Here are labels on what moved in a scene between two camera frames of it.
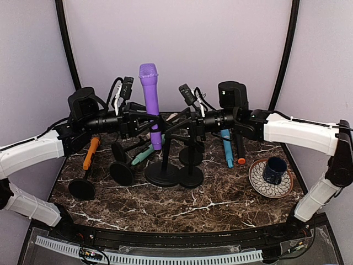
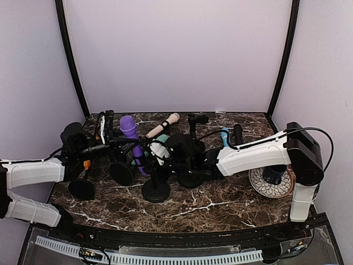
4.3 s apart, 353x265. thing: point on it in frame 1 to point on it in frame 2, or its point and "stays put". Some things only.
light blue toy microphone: [225, 133] stays put
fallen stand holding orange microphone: [82, 189] stays put
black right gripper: [195, 125] to [159, 169]
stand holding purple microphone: [164, 174] to [155, 190]
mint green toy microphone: [143, 155] to [163, 138]
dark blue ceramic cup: [276, 167] stays put
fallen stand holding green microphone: [121, 171] stays put
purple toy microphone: [148, 74] to [128, 126]
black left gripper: [129, 119] to [115, 147]
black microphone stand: [191, 177] stays put
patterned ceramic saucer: [265, 189] stays put
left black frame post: [63, 25] stays put
